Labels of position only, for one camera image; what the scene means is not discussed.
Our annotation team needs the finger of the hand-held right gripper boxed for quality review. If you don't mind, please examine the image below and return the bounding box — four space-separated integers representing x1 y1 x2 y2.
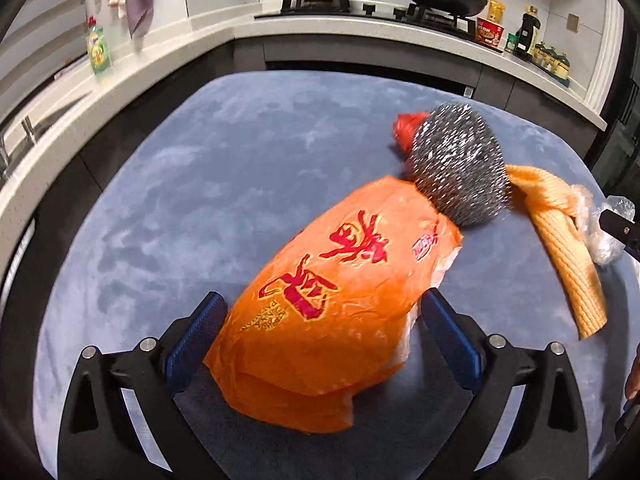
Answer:
598 208 640 261

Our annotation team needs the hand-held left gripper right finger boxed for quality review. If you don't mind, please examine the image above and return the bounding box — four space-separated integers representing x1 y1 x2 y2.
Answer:
420 290 591 480

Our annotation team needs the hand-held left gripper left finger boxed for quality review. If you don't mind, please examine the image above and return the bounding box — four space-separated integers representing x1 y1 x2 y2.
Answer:
57 290 228 480

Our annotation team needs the clear plastic bag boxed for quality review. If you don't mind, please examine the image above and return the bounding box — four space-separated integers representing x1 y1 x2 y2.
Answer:
570 184 636 267

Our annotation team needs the orange knit cloth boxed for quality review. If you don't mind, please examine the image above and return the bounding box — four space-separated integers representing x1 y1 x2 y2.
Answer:
505 162 609 342

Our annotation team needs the orange printed plastic bag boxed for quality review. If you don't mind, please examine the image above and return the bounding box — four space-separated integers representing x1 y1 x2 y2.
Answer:
202 172 465 435

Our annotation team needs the steel wool scourer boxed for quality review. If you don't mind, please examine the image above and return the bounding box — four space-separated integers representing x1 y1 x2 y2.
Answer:
404 103 513 231

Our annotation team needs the red-orange plastic bag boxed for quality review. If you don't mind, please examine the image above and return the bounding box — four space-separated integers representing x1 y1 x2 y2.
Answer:
391 111 431 156

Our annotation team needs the black-framed glass sliding door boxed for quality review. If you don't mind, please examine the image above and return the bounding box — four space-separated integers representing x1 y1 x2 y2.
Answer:
600 0 640 201

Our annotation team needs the spice jar set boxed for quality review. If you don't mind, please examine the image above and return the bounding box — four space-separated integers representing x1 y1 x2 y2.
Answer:
532 42 572 86

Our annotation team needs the dark soy sauce bottle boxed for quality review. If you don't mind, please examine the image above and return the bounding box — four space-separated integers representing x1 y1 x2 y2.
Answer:
515 6 541 58

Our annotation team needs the red instant noodle cup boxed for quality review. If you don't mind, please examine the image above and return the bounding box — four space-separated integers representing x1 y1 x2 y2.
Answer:
475 16 506 50

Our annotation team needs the steel kitchen sink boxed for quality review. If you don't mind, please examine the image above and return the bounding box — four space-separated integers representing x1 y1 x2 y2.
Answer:
0 87 96 181

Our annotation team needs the metal sink faucet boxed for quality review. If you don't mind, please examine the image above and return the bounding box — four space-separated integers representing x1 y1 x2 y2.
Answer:
0 115 36 171

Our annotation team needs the green dish soap bottle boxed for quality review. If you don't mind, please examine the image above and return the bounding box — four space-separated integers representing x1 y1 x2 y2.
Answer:
86 16 113 76

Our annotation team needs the black gas stove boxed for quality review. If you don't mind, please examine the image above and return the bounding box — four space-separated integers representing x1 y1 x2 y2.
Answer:
254 0 481 38

